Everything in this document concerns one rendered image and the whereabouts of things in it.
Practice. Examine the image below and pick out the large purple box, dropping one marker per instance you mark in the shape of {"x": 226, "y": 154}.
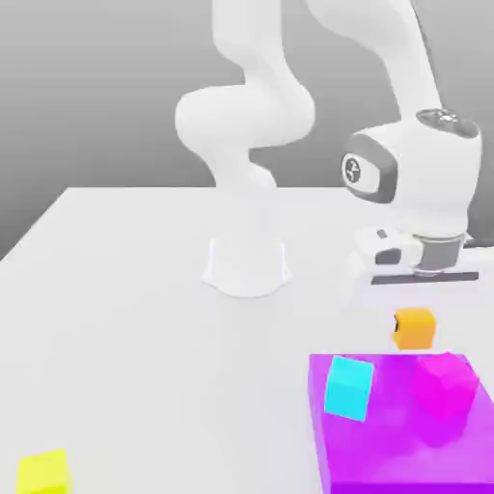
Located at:
{"x": 386, "y": 455}

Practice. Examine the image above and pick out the small orange cube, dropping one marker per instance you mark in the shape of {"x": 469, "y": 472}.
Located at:
{"x": 417, "y": 328}

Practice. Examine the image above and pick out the small yellow cube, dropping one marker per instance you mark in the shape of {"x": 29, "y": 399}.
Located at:
{"x": 42, "y": 472}

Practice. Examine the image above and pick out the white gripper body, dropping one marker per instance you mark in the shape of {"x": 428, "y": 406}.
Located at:
{"x": 424, "y": 278}

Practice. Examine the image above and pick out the small magenta cube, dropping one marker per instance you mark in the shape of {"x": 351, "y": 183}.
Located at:
{"x": 444, "y": 389}

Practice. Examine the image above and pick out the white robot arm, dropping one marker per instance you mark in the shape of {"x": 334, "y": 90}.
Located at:
{"x": 247, "y": 115}

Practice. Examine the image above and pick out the small cyan cube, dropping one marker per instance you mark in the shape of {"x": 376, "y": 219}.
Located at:
{"x": 347, "y": 389}

